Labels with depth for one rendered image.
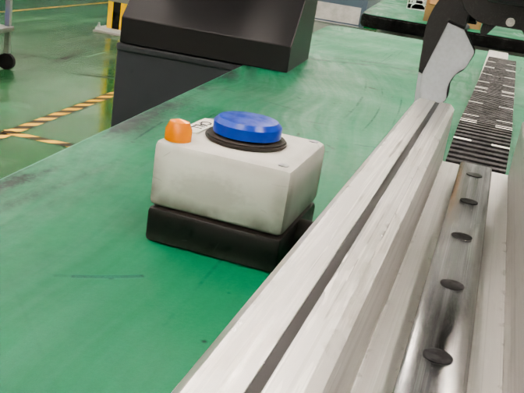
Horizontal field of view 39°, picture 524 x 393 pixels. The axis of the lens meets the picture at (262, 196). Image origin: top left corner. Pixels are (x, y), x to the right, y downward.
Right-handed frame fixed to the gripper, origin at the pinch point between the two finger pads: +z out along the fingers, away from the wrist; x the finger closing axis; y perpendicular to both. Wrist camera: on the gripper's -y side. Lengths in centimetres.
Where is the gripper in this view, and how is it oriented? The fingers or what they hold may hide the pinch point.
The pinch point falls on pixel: (479, 146)
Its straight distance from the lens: 57.0
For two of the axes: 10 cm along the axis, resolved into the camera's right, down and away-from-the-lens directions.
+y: 3.1, -2.6, 9.2
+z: -1.5, 9.4, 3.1
